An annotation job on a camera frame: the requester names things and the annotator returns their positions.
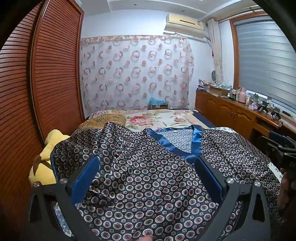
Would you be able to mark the pink floral bedspread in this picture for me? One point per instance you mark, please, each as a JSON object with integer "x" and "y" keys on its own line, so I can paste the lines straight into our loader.
{"x": 143, "y": 119}

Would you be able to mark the yellow plush toy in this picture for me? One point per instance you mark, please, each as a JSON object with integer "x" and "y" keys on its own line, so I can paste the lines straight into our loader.
{"x": 54, "y": 139}

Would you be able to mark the small white fan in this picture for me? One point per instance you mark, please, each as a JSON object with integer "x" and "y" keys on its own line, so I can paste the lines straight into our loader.
{"x": 214, "y": 76}

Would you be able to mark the wooden sideboard cabinet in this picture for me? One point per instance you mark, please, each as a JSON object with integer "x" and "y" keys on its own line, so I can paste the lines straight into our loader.
{"x": 231, "y": 113}

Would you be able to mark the person's right hand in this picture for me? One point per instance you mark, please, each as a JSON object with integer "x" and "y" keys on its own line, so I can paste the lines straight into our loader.
{"x": 285, "y": 187}

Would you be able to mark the open cardboard box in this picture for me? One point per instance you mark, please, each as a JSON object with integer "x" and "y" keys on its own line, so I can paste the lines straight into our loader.
{"x": 216, "y": 91}

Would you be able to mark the pink thermos jug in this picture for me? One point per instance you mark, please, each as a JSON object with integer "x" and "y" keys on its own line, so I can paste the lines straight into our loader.
{"x": 242, "y": 97}

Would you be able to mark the wooden louvered wardrobe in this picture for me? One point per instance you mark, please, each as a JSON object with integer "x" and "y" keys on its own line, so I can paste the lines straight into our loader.
{"x": 53, "y": 81}

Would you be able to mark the dark patterned satin robe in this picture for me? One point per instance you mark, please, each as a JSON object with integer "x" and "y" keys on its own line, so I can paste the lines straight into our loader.
{"x": 150, "y": 185}

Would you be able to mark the grey window blind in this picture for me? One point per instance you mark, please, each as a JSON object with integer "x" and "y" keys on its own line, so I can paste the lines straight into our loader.
{"x": 261, "y": 58}

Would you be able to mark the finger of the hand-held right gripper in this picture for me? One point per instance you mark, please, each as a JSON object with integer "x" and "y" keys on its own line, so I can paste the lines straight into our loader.
{"x": 277, "y": 137}

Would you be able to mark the gold curtain rod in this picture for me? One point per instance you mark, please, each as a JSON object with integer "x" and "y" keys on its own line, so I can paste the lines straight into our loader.
{"x": 255, "y": 8}

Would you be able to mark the stack of books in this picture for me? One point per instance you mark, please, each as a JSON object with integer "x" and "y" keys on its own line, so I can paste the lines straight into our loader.
{"x": 202, "y": 85}

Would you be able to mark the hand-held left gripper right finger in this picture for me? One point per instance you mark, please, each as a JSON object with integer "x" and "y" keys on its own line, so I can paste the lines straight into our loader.
{"x": 208, "y": 176}

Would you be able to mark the small brown cardboard box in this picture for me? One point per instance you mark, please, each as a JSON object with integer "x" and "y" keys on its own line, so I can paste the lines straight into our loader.
{"x": 159, "y": 107}

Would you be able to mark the beige air conditioner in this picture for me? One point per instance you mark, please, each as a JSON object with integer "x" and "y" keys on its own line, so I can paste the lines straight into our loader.
{"x": 182, "y": 23}

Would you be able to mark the light blue cloth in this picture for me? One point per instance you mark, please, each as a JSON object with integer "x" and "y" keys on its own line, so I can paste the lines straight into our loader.
{"x": 157, "y": 101}

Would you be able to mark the circle-patterned sheer curtain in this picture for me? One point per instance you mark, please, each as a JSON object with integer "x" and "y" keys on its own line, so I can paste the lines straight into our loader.
{"x": 138, "y": 74}

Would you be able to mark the blue floral white sheet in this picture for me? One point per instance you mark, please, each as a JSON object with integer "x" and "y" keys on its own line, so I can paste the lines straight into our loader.
{"x": 275, "y": 170}

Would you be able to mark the beige window curtain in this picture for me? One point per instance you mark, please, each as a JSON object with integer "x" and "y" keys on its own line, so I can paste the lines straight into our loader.
{"x": 216, "y": 46}

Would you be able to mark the dark blue bed sheet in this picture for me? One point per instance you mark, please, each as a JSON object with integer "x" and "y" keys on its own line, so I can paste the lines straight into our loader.
{"x": 204, "y": 120}

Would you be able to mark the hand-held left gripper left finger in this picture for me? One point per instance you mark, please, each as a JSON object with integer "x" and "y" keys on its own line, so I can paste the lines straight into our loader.
{"x": 85, "y": 176}

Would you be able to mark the pink tissue pack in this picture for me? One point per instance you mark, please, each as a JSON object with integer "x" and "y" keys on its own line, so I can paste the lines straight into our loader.
{"x": 252, "y": 107}

